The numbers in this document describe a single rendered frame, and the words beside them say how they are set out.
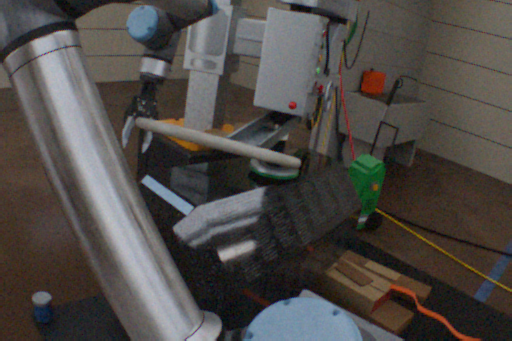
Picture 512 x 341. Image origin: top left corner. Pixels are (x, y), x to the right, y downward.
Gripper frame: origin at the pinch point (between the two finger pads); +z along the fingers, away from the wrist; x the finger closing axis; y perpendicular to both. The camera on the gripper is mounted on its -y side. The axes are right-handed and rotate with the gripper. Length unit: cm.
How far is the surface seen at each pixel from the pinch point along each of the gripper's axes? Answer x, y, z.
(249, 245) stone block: 48, -29, 28
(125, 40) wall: -101, -678, -137
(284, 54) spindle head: 45, -40, -47
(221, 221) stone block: 36, -28, 21
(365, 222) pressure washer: 180, -181, 29
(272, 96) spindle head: 46, -46, -30
